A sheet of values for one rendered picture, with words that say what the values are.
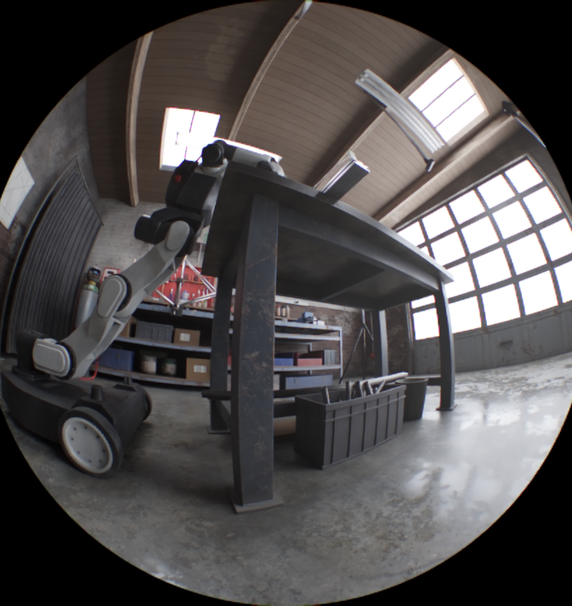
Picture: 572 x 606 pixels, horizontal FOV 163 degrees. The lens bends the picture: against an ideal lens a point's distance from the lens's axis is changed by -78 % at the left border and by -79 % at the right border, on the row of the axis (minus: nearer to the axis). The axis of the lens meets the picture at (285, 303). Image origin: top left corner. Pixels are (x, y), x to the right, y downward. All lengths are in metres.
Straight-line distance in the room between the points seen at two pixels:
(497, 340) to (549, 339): 0.88
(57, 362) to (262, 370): 0.73
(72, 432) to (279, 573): 0.55
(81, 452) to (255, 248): 0.74
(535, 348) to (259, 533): 3.32
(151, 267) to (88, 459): 0.68
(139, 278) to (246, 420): 0.61
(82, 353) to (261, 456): 0.69
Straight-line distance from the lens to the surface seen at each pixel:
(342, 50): 2.74
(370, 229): 0.78
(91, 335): 0.83
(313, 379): 2.61
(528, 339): 3.36
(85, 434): 0.64
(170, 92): 2.91
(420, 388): 1.20
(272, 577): 0.44
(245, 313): 0.43
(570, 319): 3.50
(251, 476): 0.51
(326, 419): 0.67
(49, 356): 0.90
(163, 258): 0.80
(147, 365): 2.23
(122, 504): 0.60
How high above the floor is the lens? 0.39
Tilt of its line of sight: 16 degrees up
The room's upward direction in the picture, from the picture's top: 1 degrees clockwise
